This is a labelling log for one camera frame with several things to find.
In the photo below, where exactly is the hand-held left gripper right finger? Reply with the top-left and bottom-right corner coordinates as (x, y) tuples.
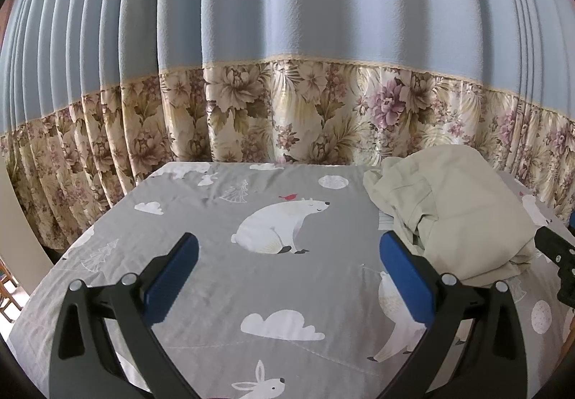
(378, 231), (527, 399)

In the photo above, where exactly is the beige hooded jacket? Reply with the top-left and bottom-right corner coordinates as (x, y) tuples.
(363, 144), (540, 289)

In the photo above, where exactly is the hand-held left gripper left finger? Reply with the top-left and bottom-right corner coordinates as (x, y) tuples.
(49, 232), (201, 399)

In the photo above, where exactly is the grey animal print bed sheet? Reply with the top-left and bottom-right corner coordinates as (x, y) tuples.
(9, 161), (575, 399)

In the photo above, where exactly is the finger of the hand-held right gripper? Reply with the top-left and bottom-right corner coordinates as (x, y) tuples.
(534, 226), (575, 267)

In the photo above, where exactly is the wooden chair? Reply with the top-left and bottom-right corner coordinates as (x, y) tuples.
(0, 258), (30, 323)

